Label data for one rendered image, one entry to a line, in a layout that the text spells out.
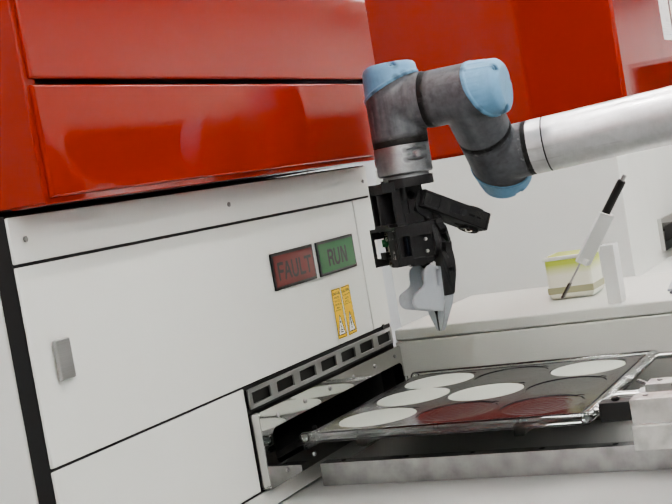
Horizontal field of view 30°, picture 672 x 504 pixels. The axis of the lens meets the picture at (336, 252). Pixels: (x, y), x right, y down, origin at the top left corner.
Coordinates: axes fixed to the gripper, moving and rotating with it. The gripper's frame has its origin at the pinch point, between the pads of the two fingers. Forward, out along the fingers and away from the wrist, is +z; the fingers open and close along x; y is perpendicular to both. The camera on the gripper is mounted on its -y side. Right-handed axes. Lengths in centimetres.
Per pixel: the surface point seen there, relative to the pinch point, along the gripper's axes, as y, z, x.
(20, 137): 59, -30, 30
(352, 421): 18.6, 9.2, 4.8
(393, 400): 9.1, 9.2, -1.3
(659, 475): -2.0, 17.4, 37.0
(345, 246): 5.7, -11.7, -14.3
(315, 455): 22.0, 13.4, -0.8
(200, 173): 36.8, -24.2, 15.2
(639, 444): -0.2, 13.5, 36.7
